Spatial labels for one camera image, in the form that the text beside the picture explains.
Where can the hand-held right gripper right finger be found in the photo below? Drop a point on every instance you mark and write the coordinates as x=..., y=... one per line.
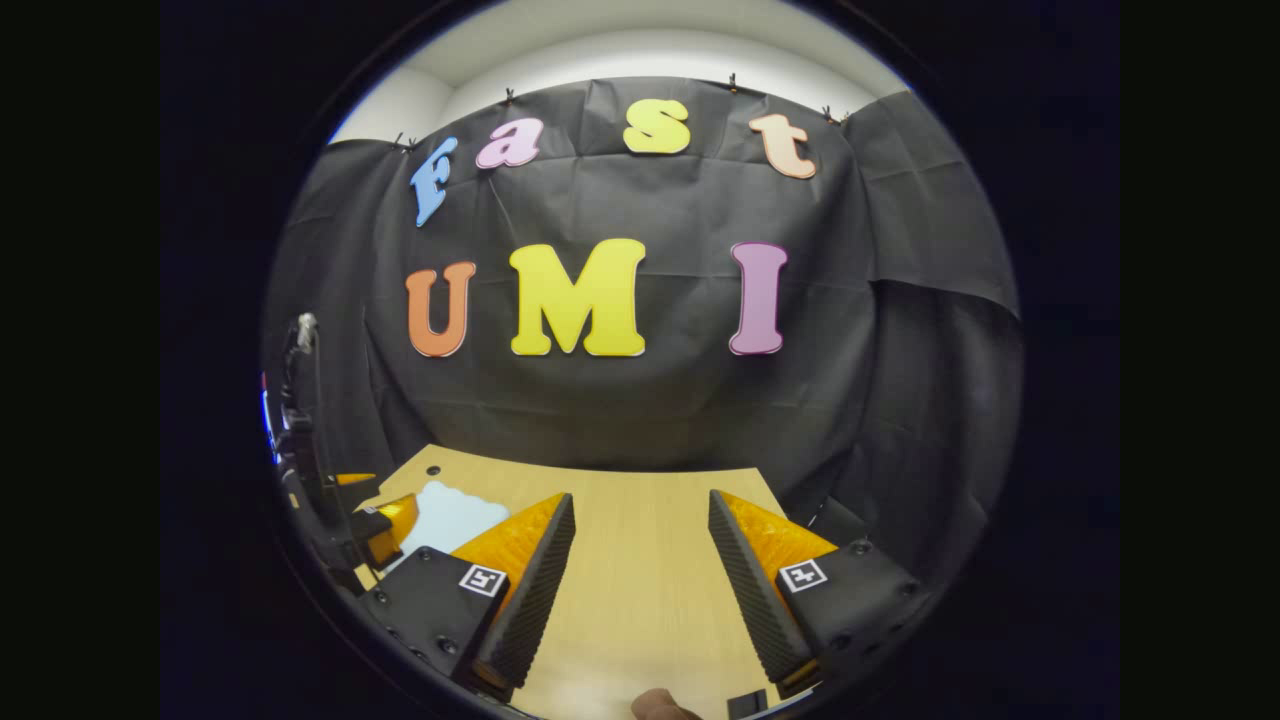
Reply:
x=755, y=600

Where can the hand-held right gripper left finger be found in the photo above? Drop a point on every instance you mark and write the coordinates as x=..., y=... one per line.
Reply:
x=535, y=600

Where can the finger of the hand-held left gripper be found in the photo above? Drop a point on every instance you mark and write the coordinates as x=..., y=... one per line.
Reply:
x=355, y=480
x=395, y=525

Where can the light blue suitcase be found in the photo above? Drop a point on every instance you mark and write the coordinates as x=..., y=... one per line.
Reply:
x=450, y=520

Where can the black backdrop cloth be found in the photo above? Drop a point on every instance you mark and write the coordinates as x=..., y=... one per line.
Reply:
x=620, y=410

